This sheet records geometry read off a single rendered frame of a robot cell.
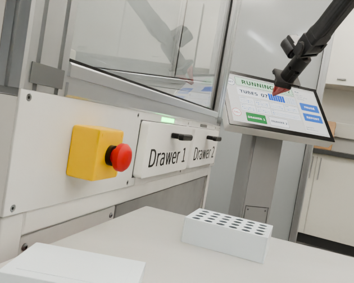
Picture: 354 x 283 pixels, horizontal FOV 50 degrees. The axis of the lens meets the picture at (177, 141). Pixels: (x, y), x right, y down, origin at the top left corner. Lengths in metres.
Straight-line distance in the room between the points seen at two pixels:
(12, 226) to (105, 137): 0.16
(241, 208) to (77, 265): 1.37
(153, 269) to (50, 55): 0.28
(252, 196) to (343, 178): 2.08
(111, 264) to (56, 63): 0.24
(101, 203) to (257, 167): 1.15
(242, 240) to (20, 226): 0.30
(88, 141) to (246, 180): 1.27
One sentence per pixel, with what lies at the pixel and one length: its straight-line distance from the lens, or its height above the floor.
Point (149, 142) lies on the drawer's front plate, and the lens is 0.74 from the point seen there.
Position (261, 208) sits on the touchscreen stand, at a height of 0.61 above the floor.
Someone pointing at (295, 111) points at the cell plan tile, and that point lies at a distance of 1.78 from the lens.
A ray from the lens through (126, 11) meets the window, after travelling 0.68.
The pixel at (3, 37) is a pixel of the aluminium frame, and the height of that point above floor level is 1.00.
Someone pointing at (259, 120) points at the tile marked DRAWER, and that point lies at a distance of 1.62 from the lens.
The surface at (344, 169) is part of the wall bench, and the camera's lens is 3.74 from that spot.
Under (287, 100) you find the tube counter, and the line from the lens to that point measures 1.80.
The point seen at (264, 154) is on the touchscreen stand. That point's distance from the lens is 1.74.
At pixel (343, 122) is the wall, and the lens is 4.43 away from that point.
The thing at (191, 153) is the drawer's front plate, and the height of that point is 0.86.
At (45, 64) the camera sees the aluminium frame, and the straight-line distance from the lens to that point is 0.48.
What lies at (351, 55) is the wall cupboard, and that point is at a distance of 4.17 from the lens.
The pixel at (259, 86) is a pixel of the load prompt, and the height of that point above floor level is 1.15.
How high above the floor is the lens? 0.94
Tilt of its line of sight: 3 degrees down
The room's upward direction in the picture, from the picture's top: 9 degrees clockwise
